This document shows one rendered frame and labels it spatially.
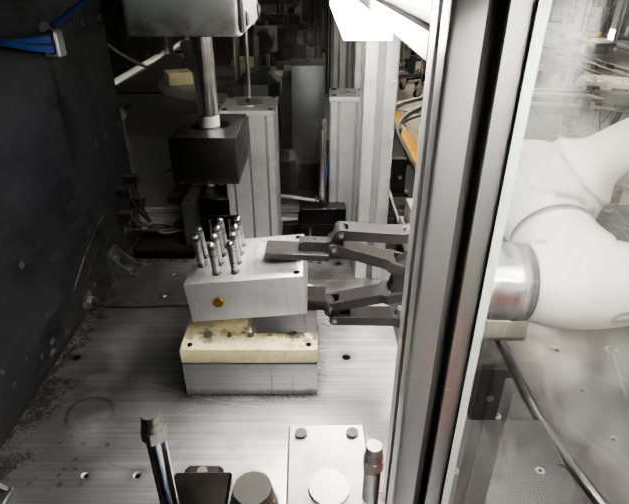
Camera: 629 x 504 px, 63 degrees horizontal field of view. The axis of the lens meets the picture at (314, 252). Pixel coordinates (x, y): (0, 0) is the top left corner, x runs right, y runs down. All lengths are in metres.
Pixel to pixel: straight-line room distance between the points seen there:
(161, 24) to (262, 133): 0.36
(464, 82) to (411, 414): 0.23
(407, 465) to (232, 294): 0.24
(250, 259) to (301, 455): 0.30
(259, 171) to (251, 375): 0.34
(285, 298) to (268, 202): 0.30
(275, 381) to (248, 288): 0.12
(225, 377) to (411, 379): 0.28
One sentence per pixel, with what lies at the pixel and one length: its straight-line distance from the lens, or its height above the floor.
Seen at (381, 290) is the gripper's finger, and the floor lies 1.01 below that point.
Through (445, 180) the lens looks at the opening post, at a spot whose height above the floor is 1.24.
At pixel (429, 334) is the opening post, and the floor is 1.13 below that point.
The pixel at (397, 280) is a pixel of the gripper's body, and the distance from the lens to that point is 0.58.
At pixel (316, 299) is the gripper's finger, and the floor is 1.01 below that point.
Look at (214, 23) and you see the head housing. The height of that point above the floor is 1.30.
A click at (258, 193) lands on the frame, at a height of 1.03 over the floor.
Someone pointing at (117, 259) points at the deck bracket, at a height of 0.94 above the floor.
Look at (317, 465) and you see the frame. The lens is 0.32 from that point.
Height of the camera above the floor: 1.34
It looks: 29 degrees down
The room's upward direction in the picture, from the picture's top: straight up
